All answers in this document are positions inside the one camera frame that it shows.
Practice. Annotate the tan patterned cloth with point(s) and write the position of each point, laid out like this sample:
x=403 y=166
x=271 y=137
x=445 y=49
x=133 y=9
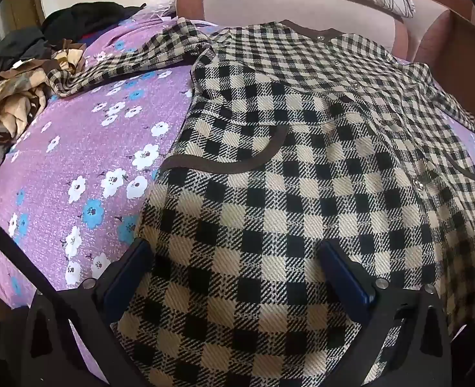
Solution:
x=12 y=100

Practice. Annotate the black and cream checkered coat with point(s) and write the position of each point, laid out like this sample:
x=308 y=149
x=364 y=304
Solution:
x=282 y=169

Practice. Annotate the purple floral bedsheet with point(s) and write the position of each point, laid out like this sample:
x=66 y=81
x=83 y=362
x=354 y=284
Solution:
x=80 y=149

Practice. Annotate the brown wooden board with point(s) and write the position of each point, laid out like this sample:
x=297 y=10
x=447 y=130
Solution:
x=459 y=44

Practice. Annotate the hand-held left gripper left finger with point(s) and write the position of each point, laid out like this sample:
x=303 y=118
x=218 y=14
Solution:
x=124 y=278

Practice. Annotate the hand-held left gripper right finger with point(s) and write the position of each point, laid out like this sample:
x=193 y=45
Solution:
x=346 y=274

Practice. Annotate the pink padded headboard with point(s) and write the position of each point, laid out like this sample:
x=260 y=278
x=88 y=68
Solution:
x=261 y=4

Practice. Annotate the pile of black clothes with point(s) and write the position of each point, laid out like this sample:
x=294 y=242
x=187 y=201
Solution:
x=80 y=16

